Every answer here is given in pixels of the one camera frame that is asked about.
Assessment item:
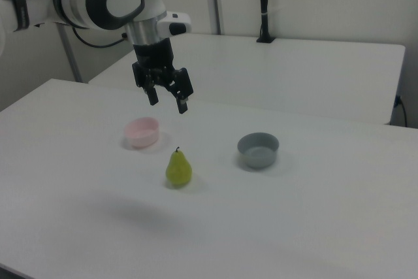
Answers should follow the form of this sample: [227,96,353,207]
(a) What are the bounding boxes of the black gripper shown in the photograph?
[131,38,195,116]

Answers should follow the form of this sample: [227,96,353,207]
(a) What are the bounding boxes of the green pear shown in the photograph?
[165,146,193,189]

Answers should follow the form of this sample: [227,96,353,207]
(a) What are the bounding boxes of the pink plastic bowl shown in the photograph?
[124,116,161,148]

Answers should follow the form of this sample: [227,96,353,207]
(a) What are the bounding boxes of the grey plastic bowl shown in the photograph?
[237,132,280,171]

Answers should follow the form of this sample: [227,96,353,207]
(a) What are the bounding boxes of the white side table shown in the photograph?
[88,33,407,126]

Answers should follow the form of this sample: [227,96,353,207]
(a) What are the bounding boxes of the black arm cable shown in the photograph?
[71,25,129,48]

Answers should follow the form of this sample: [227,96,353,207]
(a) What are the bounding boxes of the black camera stand pole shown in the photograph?
[255,0,276,44]

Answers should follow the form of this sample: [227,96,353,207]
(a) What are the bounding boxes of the black velcro strap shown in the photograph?
[8,0,32,32]

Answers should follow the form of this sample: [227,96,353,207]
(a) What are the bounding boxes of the black wall cable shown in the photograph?
[393,95,409,127]

